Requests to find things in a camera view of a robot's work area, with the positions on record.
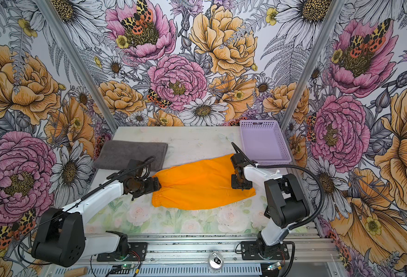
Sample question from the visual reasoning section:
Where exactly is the orange garment with drawstring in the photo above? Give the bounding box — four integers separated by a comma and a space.
152, 154, 256, 211

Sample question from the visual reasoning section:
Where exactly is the grey terry towel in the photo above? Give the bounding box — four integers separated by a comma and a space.
93, 140, 168, 172

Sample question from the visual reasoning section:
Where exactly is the lilac perforated plastic basket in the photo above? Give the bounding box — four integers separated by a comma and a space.
240, 120, 292, 165

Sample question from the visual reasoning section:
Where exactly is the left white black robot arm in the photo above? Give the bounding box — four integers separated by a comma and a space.
31, 156, 161, 267

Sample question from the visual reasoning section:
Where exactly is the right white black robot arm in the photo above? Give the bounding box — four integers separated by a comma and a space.
231, 152, 310, 251

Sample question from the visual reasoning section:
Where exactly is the left green circuit board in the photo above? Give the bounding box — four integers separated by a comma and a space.
115, 263, 141, 274

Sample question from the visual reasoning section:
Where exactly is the green circuit board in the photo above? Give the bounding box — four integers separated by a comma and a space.
267, 262, 283, 271
115, 263, 141, 274

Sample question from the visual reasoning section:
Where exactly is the right green circuit board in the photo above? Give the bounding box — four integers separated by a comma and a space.
267, 262, 283, 271

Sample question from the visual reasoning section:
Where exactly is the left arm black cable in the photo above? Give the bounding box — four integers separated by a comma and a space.
16, 155, 156, 267

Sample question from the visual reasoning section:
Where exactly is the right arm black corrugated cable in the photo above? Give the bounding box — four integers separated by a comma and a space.
230, 141, 325, 277

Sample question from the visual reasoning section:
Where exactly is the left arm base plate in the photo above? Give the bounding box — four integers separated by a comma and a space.
96, 242, 148, 262

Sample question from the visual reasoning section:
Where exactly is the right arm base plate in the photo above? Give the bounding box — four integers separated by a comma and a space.
240, 241, 290, 261

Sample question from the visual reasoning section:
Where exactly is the aluminium rail frame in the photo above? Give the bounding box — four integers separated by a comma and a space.
41, 233, 346, 277

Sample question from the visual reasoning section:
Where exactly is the wooden cylinder handle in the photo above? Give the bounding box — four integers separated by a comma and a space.
63, 267, 88, 277

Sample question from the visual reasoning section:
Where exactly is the right aluminium corner post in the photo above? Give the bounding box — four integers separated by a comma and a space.
280, 0, 345, 131

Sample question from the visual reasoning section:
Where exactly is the aluminium corner post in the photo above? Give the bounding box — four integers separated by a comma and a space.
280, 0, 345, 131
36, 1, 119, 134

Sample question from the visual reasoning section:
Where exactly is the left aluminium corner post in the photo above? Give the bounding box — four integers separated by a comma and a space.
36, 1, 119, 134

